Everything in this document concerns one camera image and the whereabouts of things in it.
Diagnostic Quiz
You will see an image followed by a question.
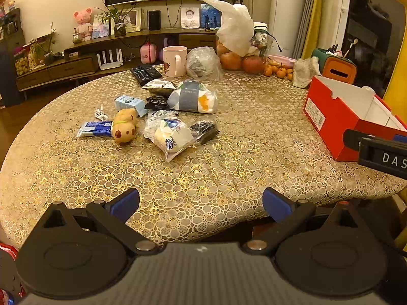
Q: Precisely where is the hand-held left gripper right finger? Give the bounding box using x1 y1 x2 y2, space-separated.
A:
243 187 358 256

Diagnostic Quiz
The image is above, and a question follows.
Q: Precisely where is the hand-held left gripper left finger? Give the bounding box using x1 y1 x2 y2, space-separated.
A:
41 188 159 256

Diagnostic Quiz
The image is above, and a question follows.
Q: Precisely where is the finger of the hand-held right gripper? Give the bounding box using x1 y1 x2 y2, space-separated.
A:
343 129 407 151

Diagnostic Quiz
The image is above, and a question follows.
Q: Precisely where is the red shoe box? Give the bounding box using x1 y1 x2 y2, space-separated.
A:
302 75 407 162

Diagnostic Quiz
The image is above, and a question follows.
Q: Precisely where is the brown capybara plush toy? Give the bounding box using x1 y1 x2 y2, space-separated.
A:
111 108 139 143

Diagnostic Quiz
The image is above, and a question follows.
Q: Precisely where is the blue white snack packet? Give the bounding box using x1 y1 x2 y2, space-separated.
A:
76 121 114 139

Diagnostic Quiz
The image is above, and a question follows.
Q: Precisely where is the bagged white bread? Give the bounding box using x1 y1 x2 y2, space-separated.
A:
144 114 199 162

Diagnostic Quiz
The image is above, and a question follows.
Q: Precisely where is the silver printed sachet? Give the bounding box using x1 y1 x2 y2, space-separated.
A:
147 110 174 124

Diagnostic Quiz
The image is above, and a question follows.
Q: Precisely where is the black item pack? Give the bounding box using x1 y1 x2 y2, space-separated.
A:
190 119 221 144

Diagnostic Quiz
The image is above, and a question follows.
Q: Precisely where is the blue and white sock pack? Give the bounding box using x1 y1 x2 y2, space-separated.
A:
167 81 219 114

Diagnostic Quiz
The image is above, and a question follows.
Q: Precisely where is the round desktop with floral tablecloth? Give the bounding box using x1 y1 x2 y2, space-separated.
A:
0 64 407 251

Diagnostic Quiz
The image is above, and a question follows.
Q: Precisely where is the green and orange tissue box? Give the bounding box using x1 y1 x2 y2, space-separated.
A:
312 48 357 85

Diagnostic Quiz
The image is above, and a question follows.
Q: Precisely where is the crumpled beige cloth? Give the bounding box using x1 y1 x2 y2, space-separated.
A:
293 56 322 88

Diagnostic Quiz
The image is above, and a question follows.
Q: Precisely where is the paint brush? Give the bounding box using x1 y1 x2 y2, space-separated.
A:
344 38 359 58

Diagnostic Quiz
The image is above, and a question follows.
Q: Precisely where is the light blue packet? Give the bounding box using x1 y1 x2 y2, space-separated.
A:
114 95 149 117

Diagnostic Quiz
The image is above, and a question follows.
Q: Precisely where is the pink flat box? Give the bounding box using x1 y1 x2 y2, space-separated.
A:
269 55 297 69

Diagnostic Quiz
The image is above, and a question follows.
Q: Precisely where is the black sachet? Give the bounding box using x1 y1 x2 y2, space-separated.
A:
144 96 171 110

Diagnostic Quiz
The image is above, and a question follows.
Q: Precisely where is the yellow plastic object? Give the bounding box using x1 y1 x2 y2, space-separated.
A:
382 0 407 124

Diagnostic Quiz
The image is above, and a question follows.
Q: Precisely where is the yellow and grey curtain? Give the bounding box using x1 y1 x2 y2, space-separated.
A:
293 0 328 59

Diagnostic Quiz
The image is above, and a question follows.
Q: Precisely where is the black remote control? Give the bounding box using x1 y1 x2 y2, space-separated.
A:
130 67 154 86
141 64 163 80

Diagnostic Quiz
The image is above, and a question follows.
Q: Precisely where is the clear gift bag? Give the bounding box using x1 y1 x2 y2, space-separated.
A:
251 22 274 60

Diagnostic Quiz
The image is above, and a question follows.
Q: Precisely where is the white standing air conditioner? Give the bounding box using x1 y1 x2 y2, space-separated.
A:
269 0 307 58

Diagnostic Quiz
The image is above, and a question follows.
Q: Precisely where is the white router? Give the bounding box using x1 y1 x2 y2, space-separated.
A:
96 49 123 70

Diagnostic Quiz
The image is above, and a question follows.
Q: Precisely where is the wooden television cabinet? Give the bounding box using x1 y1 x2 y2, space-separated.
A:
16 27 220 91

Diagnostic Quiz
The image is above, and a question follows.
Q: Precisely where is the pink mug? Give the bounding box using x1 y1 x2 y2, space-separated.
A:
163 46 188 77

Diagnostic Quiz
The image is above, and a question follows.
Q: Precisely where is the small pink case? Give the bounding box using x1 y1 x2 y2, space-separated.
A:
140 43 157 63

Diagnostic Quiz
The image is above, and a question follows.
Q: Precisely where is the clear plastic bag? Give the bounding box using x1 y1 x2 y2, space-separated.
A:
186 47 223 81

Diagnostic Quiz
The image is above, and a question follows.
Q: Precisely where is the white plastic bag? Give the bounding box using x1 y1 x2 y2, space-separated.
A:
195 0 255 58

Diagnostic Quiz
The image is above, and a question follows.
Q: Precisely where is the small potted plant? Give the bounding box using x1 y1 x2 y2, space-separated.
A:
30 22 62 66

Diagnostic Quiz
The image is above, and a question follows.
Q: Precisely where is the potted orchid plant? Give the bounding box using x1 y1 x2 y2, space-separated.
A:
95 0 140 37

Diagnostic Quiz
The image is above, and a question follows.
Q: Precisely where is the pastel picture card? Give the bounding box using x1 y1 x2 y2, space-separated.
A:
92 14 111 38

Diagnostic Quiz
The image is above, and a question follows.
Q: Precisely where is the pink plush pig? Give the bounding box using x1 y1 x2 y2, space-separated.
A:
74 9 93 41

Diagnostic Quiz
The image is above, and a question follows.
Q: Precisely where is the black speaker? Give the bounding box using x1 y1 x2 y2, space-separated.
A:
148 10 161 31

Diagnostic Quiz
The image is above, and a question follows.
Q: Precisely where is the dark shelf unit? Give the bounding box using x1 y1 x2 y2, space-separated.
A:
0 8 26 107

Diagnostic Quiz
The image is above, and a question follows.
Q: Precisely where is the white cable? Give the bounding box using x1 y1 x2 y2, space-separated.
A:
94 104 110 122

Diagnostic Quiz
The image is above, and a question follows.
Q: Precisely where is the wooden photo frame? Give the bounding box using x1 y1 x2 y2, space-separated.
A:
122 8 142 32

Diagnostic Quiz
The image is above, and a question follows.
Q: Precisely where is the blue photo frame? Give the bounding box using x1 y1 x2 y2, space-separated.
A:
201 4 221 27

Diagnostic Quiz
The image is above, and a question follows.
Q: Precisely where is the portrait photo frame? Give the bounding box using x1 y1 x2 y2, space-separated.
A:
181 7 200 28

